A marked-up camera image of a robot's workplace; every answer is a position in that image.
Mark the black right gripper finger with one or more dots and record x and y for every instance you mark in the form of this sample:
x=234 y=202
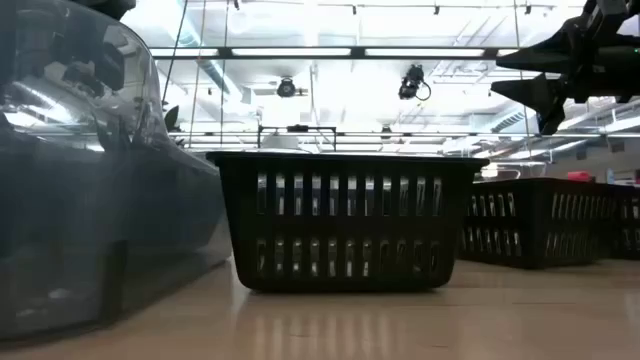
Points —
x=542 y=95
x=547 y=52

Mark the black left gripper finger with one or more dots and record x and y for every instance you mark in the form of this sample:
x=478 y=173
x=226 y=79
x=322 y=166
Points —
x=112 y=6

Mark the grey tinted plastic bin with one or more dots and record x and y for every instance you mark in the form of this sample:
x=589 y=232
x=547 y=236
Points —
x=75 y=200

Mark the red box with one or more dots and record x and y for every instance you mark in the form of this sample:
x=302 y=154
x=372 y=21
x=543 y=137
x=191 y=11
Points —
x=580 y=176

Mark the black slotted plastic basket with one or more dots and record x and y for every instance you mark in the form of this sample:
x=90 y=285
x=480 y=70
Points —
x=345 y=225
x=629 y=225
x=535 y=225

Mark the black round ceiling fixture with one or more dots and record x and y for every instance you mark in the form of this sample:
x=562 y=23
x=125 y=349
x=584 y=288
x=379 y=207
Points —
x=286 y=88

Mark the black aluminium rig frame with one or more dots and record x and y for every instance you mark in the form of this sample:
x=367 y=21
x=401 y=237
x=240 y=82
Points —
x=300 y=51

